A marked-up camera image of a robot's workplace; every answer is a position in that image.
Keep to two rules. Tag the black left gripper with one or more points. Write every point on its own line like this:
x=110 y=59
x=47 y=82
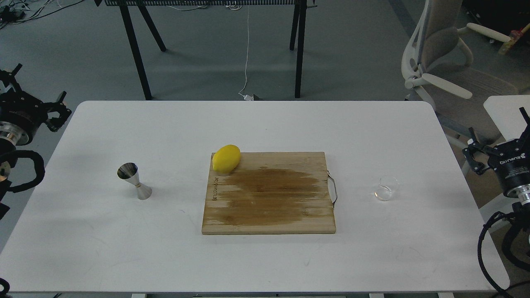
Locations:
x=23 y=115

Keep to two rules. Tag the grey white office chair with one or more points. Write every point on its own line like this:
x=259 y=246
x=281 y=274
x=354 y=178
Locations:
x=437 y=69

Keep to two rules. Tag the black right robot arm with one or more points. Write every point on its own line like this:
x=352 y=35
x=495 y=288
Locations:
x=477 y=156

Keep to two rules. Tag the yellow red object on floor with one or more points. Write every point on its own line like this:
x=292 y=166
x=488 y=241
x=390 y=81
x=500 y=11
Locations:
x=515 y=36

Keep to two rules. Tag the white side table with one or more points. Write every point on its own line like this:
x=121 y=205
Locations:
x=504 y=111

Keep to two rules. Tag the yellow lemon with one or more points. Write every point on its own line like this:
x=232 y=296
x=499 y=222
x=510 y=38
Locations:
x=226 y=159

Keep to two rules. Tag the steel double jigger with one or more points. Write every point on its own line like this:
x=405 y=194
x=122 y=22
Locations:
x=129 y=173

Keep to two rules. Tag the black metal frame table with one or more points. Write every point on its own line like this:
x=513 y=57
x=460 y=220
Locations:
x=210 y=36

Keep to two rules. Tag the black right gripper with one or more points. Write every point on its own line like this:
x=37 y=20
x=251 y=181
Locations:
x=511 y=165

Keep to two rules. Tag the metal board handle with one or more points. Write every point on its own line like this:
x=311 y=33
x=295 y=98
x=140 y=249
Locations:
x=333 y=188

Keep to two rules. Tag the wooden cutting board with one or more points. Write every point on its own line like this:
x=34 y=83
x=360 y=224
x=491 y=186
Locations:
x=270 y=193

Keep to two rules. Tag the small clear glass cup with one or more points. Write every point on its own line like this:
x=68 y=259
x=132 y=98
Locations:
x=387 y=187

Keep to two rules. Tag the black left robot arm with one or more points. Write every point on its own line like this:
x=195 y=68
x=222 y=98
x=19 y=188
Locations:
x=11 y=154

